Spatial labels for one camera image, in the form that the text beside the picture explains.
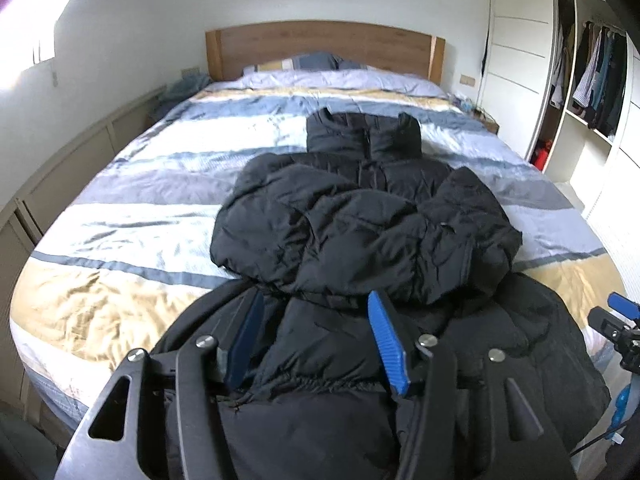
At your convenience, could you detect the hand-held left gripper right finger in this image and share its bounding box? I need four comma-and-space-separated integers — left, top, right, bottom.
367, 290, 576, 480

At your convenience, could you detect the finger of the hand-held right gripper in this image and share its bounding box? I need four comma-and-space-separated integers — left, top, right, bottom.
606, 292, 640, 320
587, 307, 635, 343

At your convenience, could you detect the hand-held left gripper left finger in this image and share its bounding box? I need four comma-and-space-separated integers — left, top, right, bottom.
54, 290, 265, 480

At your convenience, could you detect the black puffer coat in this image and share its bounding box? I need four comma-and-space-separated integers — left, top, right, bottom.
150, 108, 612, 480

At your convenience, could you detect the row of hanging clothes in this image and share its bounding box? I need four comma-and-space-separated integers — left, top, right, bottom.
570, 20, 628, 137

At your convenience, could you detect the red object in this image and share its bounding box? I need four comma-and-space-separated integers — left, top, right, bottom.
530, 142, 553, 171

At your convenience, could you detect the bed with striped duvet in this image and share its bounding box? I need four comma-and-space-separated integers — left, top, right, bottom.
9, 67, 626, 411

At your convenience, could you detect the wooden nightstand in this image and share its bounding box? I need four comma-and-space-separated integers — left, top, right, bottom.
472, 110, 501, 135

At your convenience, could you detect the hanging light jacket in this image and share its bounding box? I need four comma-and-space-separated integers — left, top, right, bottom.
550, 25, 569, 109

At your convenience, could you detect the blue crumpled cloth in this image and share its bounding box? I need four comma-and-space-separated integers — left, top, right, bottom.
150, 74, 211, 121

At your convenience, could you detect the striped pillow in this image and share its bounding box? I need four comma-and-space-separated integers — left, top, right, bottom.
243, 51, 371, 73

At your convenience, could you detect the white wardrobe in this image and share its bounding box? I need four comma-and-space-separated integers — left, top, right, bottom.
480, 0, 640, 261

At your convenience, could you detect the wooden headboard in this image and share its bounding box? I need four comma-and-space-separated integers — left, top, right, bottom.
205, 21, 446, 86

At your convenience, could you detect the window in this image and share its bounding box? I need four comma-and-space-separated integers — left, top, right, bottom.
0, 0, 101, 91

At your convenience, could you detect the black cable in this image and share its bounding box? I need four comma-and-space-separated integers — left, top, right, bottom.
569, 427, 628, 457

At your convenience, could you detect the low beige wall cabinet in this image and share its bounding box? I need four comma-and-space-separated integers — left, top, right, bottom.
0, 85, 166, 411

